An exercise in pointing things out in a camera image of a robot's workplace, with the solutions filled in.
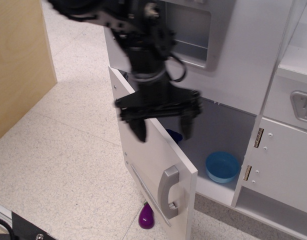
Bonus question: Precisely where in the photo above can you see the grey oven handle panel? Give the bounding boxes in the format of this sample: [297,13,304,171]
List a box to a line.
[290,90,307,122]

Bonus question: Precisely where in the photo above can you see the white toy fridge cabinet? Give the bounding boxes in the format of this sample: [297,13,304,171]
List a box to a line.
[98,0,294,208]

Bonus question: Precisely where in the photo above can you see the lower brass cabinet hinge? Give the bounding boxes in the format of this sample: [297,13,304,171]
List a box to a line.
[243,165,252,181]

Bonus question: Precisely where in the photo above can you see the white low fridge door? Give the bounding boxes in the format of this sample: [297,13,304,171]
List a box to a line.
[108,66,199,240]

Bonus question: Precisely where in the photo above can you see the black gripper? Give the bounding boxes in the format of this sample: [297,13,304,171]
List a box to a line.
[114,73,202,143]

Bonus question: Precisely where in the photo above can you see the blue plastic bowl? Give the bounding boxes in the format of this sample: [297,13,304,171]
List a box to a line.
[205,151,240,184]

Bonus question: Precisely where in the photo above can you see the purple toy eggplant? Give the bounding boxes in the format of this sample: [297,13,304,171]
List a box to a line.
[138,202,155,230]

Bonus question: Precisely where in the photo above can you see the black base cable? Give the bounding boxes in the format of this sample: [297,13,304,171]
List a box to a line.
[0,216,21,240]

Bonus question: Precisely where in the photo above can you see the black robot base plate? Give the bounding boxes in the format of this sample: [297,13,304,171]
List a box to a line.
[11,212,56,240]

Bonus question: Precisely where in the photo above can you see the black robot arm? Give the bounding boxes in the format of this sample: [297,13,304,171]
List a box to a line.
[51,0,202,142]

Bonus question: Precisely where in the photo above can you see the aluminium frame rail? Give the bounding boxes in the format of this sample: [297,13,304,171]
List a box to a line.
[0,204,13,234]

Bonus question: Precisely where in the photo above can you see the white neighbouring cabinet door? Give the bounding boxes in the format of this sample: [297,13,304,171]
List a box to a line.
[243,118,307,213]

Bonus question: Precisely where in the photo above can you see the upper brass cabinet hinge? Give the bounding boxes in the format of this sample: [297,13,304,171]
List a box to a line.
[253,127,264,148]

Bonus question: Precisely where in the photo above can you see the grey fridge door handle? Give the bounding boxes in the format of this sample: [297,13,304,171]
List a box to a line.
[157,165,180,220]

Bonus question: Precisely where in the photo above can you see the blue toy grapes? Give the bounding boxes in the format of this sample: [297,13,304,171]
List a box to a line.
[166,129,183,144]

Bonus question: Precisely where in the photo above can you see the wooden plywood panel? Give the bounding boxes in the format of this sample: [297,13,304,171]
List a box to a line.
[0,0,57,138]

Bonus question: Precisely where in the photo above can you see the brass cabinet hinge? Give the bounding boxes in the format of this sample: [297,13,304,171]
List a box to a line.
[243,165,252,181]
[253,127,264,148]

